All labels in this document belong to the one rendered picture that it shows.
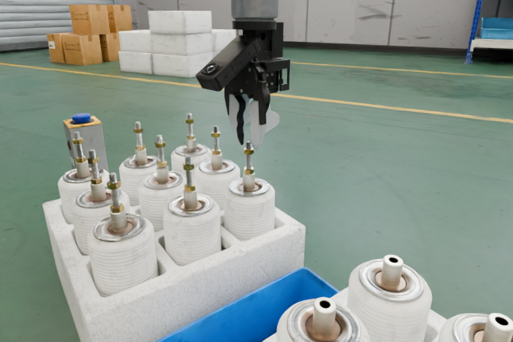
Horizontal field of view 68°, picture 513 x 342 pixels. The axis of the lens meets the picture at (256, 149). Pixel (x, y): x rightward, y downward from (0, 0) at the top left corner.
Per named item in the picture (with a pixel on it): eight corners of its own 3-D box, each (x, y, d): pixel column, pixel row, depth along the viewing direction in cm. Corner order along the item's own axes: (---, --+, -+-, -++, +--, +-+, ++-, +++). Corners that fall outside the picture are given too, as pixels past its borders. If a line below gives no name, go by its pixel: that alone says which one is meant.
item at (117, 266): (97, 349, 58) (78, 250, 52) (108, 304, 67) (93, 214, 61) (161, 340, 60) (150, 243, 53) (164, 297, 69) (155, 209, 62)
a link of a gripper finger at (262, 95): (272, 124, 62) (268, 69, 60) (266, 126, 61) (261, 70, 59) (253, 122, 65) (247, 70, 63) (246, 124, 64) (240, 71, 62)
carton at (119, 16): (133, 31, 448) (130, 4, 437) (116, 33, 429) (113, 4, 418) (115, 31, 462) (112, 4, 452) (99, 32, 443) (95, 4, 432)
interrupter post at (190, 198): (182, 210, 63) (180, 191, 62) (187, 203, 65) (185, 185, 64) (195, 211, 62) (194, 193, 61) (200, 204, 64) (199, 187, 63)
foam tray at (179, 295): (104, 414, 56) (85, 319, 49) (57, 272, 85) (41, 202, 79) (302, 302, 77) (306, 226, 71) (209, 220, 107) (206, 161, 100)
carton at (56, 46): (74, 59, 449) (69, 32, 439) (87, 59, 438) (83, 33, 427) (50, 61, 425) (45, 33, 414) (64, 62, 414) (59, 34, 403)
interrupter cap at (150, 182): (143, 194, 68) (143, 190, 68) (142, 177, 75) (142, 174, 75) (185, 188, 70) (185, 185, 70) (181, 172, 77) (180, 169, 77)
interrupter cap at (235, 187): (226, 182, 73) (226, 179, 72) (264, 179, 74) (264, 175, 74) (231, 200, 66) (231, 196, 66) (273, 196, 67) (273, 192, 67)
